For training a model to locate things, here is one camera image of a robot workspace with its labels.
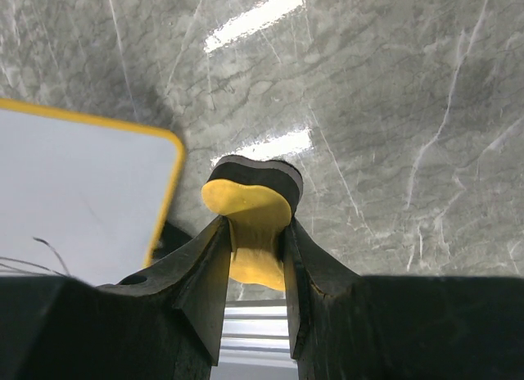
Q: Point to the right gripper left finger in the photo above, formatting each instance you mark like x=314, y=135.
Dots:
x=163, y=322

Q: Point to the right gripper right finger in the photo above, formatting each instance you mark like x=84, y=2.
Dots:
x=346, y=326

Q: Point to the yellow framed whiteboard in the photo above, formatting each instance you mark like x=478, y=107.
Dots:
x=82, y=195

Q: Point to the yellow bone-shaped eraser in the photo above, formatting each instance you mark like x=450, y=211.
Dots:
x=259, y=199

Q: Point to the aluminium mounting rail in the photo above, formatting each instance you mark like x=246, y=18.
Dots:
x=255, y=342

